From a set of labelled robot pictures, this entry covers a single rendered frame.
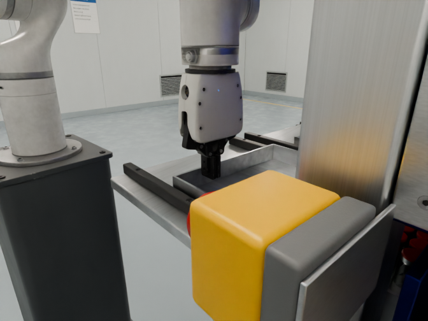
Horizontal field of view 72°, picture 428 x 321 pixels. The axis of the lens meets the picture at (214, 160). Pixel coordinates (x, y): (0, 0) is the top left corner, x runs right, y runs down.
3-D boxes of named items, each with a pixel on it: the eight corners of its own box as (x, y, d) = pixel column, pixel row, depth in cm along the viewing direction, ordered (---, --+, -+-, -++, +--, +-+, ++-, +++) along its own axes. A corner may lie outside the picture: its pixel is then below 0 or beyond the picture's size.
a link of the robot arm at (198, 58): (204, 46, 37) (204, 71, 38) (251, 46, 42) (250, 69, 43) (167, 47, 43) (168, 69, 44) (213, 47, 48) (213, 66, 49)
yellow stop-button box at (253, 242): (355, 309, 18) (379, 205, 15) (285, 395, 13) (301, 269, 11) (260, 249, 23) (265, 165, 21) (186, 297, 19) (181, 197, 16)
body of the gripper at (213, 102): (199, 64, 38) (200, 148, 42) (252, 62, 44) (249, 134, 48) (166, 62, 43) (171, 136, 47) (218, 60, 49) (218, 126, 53)
